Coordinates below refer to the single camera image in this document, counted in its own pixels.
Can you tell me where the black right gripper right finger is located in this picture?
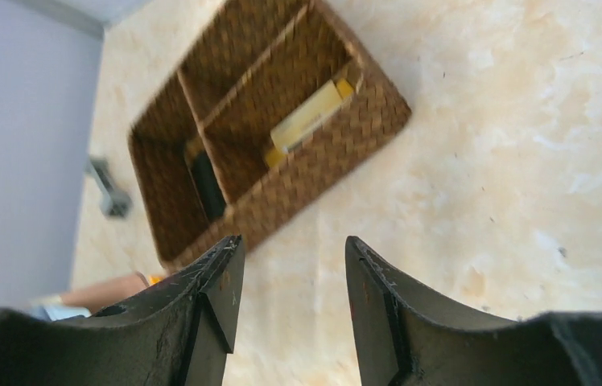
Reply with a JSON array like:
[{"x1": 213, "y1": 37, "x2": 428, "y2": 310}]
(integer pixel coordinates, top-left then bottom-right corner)
[{"x1": 345, "y1": 236, "x2": 602, "y2": 385}]

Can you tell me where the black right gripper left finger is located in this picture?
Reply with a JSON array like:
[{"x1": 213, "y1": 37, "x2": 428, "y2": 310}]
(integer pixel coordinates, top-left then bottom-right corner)
[{"x1": 0, "y1": 236, "x2": 245, "y2": 385}]

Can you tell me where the brown leather card holder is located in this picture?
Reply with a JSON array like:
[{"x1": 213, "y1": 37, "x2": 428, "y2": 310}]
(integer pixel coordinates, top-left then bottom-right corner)
[{"x1": 26, "y1": 271, "x2": 153, "y2": 322}]

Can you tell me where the gold VIP credit card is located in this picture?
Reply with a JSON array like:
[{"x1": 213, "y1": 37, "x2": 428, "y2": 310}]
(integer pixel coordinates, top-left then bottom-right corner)
[{"x1": 264, "y1": 79, "x2": 354, "y2": 169}]

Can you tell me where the grey plastic connector piece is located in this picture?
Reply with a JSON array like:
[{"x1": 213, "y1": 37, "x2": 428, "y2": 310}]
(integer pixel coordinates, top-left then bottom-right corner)
[{"x1": 85, "y1": 157, "x2": 132, "y2": 219}]

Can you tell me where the black object in basket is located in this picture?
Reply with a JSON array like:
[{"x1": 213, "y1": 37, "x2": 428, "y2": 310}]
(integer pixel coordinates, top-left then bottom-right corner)
[{"x1": 190, "y1": 150, "x2": 226, "y2": 221}]

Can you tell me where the brown wicker divided basket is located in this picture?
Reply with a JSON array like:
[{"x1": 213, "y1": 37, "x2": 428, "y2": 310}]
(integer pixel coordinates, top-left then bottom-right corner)
[{"x1": 128, "y1": 1, "x2": 411, "y2": 270}]

